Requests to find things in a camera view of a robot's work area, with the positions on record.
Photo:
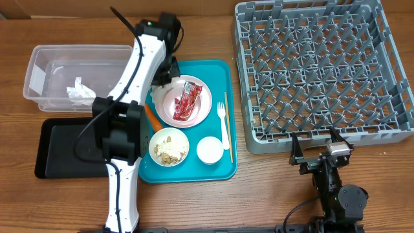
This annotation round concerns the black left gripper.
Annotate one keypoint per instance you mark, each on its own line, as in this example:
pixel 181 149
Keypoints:
pixel 176 72

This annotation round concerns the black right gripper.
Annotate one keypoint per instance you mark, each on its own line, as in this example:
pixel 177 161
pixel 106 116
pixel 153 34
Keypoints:
pixel 315 158

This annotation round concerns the red snack wrapper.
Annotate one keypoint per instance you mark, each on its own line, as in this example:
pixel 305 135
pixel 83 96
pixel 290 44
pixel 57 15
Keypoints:
pixel 186 102

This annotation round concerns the orange carrot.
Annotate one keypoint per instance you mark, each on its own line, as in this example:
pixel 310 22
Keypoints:
pixel 155 124

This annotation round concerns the white bowl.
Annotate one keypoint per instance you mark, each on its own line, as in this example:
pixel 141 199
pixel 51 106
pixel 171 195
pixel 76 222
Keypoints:
pixel 161 135

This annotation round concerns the rice and peanut leftovers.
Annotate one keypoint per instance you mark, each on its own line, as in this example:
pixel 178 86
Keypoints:
pixel 170 151

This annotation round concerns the white plastic cup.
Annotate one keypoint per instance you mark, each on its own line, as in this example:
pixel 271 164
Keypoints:
pixel 210 150

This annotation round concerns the white tissue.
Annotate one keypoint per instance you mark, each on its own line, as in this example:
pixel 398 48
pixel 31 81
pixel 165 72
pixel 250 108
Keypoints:
pixel 80 94
pixel 158 92

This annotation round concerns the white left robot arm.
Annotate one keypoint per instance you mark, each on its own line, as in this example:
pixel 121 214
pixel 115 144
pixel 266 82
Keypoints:
pixel 120 123

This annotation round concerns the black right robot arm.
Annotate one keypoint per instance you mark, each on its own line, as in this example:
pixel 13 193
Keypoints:
pixel 342 205

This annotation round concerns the grey dishwasher rack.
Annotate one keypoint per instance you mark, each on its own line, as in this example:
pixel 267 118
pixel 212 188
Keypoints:
pixel 308 66

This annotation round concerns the pink plate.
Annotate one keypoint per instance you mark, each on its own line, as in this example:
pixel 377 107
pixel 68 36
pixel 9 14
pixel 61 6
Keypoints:
pixel 165 108

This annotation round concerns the wooden chopstick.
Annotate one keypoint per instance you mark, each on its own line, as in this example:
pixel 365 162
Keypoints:
pixel 228 126

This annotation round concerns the white plastic fork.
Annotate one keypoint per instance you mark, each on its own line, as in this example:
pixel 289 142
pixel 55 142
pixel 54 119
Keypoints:
pixel 221 112

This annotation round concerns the teal plastic tray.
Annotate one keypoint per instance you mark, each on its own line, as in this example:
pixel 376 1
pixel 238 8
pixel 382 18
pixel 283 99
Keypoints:
pixel 217 76

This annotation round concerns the clear plastic bin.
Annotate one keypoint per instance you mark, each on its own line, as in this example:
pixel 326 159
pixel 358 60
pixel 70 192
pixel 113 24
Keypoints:
pixel 53 68

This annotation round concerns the black plastic tray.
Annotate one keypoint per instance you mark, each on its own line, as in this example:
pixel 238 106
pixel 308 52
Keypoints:
pixel 55 158

